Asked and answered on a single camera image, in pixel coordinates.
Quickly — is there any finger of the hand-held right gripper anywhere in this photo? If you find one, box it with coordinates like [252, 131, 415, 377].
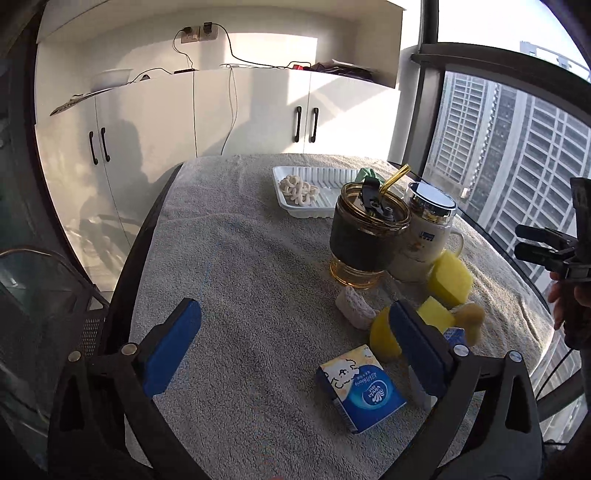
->
[514, 242, 571, 269]
[515, 224, 578, 247]

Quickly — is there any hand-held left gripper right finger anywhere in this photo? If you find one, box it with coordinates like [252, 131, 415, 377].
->
[389, 299, 543, 480]

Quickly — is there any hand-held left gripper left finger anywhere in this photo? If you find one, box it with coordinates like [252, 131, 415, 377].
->
[48, 298, 204, 480]

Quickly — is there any yellow egg-shaped sponge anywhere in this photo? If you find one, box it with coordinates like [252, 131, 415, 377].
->
[369, 307, 407, 361]

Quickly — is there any small yellow rectangular sponge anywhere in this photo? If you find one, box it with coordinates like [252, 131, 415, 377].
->
[417, 296, 468, 334]

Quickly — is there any blue tissue packet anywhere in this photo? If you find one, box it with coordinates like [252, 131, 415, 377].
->
[316, 345, 408, 435]
[441, 327, 469, 349]

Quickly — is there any beige gourd-shaped sponge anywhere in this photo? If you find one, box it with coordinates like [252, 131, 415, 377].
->
[450, 302, 486, 347]

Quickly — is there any white knitted pad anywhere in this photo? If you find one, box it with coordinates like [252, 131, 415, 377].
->
[335, 287, 378, 330]

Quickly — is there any large yellow rectangular sponge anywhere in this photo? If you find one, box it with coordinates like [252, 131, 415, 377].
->
[427, 249, 474, 308]

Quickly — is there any green cloth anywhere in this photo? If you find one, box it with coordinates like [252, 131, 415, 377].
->
[355, 167, 389, 189]

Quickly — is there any white plastic tray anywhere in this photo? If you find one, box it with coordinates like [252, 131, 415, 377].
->
[272, 165, 370, 219]

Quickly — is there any person's right hand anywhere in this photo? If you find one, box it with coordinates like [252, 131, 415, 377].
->
[549, 270, 574, 331]

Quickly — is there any high-rise building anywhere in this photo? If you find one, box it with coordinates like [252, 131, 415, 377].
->
[425, 41, 591, 259]

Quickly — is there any white mug chrome lid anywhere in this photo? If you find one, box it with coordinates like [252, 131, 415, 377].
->
[388, 181, 465, 282]

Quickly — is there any grey towel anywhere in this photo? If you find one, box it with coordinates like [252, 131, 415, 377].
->
[124, 154, 555, 480]

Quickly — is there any amber glass cup black sleeve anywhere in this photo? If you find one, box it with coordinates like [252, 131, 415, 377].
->
[329, 181, 411, 291]

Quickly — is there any black mesh office chair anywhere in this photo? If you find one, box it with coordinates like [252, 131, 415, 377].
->
[0, 247, 112, 462]

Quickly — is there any yellow straw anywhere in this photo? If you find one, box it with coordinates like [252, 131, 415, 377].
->
[381, 164, 411, 195]

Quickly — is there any white knitted scrunchie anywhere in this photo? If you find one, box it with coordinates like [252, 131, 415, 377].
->
[279, 175, 320, 207]

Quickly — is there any white base cabinet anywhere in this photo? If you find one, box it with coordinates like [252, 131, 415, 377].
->
[34, 68, 402, 296]

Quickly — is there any dark cloth pile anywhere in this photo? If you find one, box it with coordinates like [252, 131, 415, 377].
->
[309, 58, 376, 84]

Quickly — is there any grey flat object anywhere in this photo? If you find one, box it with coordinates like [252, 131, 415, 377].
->
[50, 90, 100, 116]

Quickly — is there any white bowl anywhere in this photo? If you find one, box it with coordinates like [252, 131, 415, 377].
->
[90, 68, 134, 93]

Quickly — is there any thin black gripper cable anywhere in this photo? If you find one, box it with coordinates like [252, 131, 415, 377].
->
[538, 345, 575, 404]

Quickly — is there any black window frame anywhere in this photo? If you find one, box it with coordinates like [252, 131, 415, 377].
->
[410, 0, 591, 172]

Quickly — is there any white hanging cable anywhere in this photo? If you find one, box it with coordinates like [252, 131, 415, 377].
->
[221, 64, 239, 155]

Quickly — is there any black charger cable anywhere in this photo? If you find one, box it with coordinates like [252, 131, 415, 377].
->
[213, 23, 296, 69]
[172, 28, 194, 71]

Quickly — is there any wall socket plate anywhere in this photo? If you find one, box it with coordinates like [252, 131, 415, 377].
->
[181, 25, 218, 44]

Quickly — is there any white wall cabinet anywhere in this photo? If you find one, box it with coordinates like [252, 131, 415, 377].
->
[36, 0, 407, 45]

